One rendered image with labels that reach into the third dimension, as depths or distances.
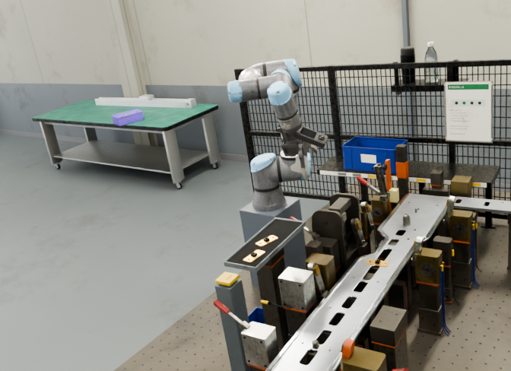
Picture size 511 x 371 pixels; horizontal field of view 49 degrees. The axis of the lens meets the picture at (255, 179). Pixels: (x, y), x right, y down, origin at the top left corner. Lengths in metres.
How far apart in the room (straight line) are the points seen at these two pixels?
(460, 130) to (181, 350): 1.70
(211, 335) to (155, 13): 5.03
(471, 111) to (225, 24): 3.78
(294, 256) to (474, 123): 1.10
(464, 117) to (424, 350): 1.22
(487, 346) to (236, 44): 4.57
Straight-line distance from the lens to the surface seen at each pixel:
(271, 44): 5.92
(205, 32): 6.46
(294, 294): 1.98
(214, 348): 2.41
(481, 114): 2.96
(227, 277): 1.93
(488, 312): 2.50
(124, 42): 7.26
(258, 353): 1.84
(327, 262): 2.10
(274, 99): 1.85
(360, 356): 1.69
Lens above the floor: 2.13
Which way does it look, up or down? 21 degrees down
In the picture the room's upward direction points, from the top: 9 degrees counter-clockwise
